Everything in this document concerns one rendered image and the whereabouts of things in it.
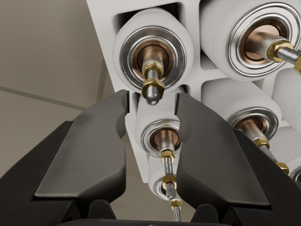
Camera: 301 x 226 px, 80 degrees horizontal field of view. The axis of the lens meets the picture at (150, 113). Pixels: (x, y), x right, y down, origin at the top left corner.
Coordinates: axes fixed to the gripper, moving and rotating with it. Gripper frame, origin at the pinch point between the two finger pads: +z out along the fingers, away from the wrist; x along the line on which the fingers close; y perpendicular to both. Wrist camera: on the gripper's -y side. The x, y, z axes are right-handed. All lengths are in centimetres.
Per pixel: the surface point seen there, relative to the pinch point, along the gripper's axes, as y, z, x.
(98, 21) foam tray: -2.3, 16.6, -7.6
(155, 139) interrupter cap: 12.2, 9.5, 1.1
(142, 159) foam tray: 24.3, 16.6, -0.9
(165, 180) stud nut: 11.5, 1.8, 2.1
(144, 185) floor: 59, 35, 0
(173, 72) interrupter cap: 1.7, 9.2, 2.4
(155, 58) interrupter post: -0.4, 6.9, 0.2
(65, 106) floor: 22.9, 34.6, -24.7
